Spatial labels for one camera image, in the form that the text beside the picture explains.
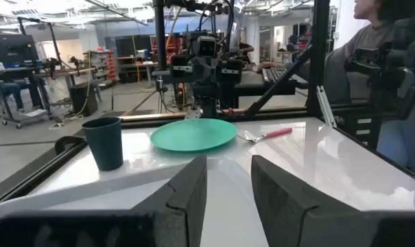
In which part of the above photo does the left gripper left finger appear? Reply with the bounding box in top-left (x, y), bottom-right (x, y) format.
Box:
top-left (131, 156), bottom-right (208, 247)

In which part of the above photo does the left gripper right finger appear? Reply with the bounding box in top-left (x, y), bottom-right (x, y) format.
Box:
top-left (250, 154), bottom-right (362, 247)

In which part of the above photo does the green plastic plate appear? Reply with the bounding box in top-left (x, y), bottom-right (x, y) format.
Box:
top-left (149, 118), bottom-right (238, 152)

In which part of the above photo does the pink-handled metal fork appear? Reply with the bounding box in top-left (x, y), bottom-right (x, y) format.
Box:
top-left (237, 127), bottom-right (294, 144)

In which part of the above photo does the dark teal plastic cup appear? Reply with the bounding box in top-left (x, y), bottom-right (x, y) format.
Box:
top-left (81, 117), bottom-right (124, 172)

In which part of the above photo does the grey plastic tray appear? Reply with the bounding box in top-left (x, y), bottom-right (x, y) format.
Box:
top-left (0, 156), bottom-right (272, 247)

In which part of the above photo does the dark office desk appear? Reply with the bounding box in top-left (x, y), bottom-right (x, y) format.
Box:
top-left (234, 68), bottom-right (309, 109)

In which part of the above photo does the black computer keyboard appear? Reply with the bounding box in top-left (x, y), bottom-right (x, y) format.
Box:
top-left (261, 67), bottom-right (292, 84)

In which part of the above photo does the red parts shelf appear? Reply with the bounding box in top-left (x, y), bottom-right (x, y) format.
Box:
top-left (89, 50), bottom-right (119, 82)

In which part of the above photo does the black drawer cabinet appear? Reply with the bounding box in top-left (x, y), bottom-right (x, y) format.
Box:
top-left (342, 111), bottom-right (381, 150)

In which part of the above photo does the black waste bin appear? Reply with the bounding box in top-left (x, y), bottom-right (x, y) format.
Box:
top-left (69, 82), bottom-right (99, 117)

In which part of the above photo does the wooden workbench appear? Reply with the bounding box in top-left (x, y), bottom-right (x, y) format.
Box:
top-left (32, 66), bottom-right (102, 104)

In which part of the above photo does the person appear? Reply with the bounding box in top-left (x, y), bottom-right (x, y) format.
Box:
top-left (0, 78), bottom-right (45, 114)
top-left (258, 0), bottom-right (415, 176)

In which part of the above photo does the black monitor on cart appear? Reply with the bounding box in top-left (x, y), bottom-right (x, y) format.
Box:
top-left (0, 33), bottom-right (54, 130)

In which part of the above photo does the silver metal bracket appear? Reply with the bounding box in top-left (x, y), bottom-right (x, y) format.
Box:
top-left (316, 84), bottom-right (337, 129)

